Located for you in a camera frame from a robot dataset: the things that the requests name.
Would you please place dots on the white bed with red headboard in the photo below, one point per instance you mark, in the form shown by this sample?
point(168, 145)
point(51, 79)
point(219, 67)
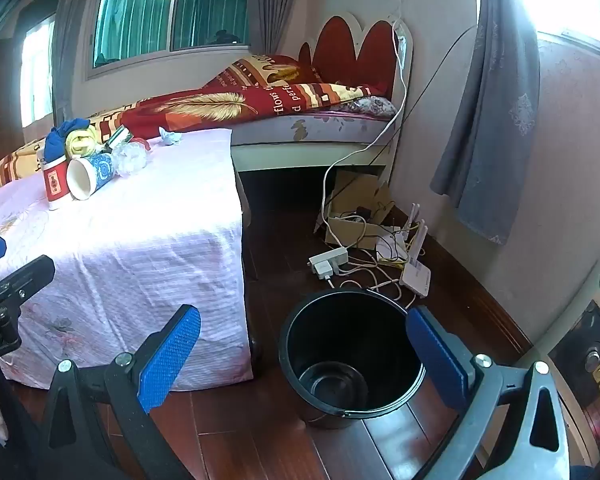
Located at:
point(340, 45)

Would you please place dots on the white modem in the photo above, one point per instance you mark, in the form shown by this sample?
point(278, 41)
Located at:
point(392, 247)

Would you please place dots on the cardboard box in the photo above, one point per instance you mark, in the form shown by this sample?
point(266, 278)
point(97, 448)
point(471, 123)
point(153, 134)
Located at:
point(350, 230)

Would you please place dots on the floral pillow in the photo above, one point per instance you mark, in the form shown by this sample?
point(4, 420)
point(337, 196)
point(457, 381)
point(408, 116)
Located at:
point(370, 105)

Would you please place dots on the narrow bright window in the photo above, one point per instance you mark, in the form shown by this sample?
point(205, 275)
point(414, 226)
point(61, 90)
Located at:
point(37, 70)

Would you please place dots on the large bright window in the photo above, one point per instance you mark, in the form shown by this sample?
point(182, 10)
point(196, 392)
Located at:
point(570, 5)

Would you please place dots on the grey patterned curtain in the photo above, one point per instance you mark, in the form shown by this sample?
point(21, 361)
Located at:
point(490, 135)

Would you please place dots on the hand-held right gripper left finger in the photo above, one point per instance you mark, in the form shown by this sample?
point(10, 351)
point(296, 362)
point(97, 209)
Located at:
point(167, 360)

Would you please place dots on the brown wooden door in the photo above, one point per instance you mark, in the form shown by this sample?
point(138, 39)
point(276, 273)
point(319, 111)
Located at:
point(0, 110)

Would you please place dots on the clear plastic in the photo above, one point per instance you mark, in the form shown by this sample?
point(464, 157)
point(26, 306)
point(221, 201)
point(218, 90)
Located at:
point(130, 157)

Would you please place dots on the white power strip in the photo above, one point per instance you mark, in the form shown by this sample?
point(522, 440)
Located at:
point(330, 259)

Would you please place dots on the bed with red blanket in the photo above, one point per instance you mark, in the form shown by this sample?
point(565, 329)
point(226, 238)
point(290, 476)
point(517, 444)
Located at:
point(205, 105)

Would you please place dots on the white bedside cabinet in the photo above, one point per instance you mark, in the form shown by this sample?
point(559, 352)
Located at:
point(580, 340)

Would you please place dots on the black plastic bucket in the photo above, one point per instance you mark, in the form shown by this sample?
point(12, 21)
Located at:
point(350, 320)

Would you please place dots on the yellow cloth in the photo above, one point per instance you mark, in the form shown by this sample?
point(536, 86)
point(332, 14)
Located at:
point(82, 142)

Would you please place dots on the red paper cup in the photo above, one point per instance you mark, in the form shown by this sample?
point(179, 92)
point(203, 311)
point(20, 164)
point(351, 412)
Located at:
point(55, 185)

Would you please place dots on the white router with antennas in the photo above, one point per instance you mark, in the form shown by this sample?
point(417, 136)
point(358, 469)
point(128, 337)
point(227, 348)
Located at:
point(415, 280)

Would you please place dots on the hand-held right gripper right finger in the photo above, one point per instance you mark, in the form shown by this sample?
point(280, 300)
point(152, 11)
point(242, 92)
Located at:
point(437, 360)

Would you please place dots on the blue cloth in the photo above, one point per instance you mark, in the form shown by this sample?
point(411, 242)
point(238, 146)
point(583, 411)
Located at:
point(60, 140)

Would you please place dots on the table with white cloth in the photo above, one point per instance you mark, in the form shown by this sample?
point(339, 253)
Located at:
point(155, 235)

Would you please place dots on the light blue tissue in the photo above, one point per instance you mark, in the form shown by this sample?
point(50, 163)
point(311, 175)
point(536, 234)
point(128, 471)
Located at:
point(170, 136)

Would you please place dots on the window with green curtain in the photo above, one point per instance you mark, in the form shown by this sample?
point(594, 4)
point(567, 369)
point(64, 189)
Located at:
point(135, 20)

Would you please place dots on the grey floral mattress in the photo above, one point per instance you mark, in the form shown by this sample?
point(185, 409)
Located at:
point(330, 127)

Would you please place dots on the blue patterned paper cup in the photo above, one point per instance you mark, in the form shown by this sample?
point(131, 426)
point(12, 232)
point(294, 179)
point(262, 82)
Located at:
point(100, 167)

